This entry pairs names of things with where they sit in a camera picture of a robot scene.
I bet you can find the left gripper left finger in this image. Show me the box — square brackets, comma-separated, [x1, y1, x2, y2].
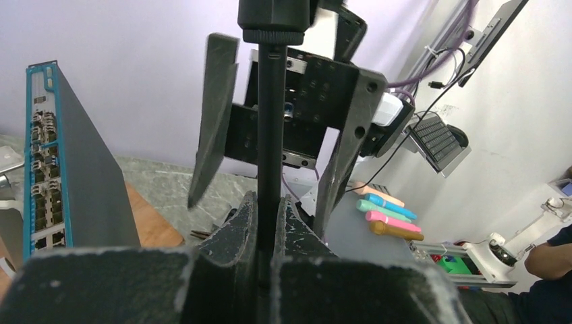
[1, 191, 258, 323]

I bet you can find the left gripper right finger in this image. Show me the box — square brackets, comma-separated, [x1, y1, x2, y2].
[270, 195, 469, 323]

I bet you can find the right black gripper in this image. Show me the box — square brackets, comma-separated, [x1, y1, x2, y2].
[187, 32, 414, 238]

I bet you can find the ring mic stand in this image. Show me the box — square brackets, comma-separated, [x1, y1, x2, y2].
[237, 0, 311, 289]

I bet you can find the person forearm dark sleeve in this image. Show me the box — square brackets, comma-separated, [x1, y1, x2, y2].
[525, 225, 571, 280]

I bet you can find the black keyboard on stand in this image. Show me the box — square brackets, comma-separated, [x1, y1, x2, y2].
[406, 111, 471, 178]

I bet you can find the brown cardboard piece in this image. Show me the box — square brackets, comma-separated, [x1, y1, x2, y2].
[125, 182, 184, 248]

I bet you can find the gold marker pen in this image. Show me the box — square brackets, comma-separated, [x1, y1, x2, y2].
[369, 221, 425, 241]

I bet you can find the pink marker pen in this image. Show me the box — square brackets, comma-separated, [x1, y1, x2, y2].
[365, 211, 422, 233]

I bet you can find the green marker pen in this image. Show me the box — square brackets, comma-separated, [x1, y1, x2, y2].
[356, 199, 411, 223]

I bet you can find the blue marker pen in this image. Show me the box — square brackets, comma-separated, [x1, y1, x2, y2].
[364, 194, 417, 219]

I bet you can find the orange marker pen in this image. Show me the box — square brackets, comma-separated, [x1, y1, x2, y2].
[351, 181, 405, 207]

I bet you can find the dark blue server chassis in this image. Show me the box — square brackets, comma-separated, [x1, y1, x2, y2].
[23, 61, 140, 259]

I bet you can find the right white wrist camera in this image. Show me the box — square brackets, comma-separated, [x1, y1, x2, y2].
[372, 92, 403, 127]

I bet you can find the white bracket behind chassis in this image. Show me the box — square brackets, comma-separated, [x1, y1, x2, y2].
[1, 146, 24, 213]

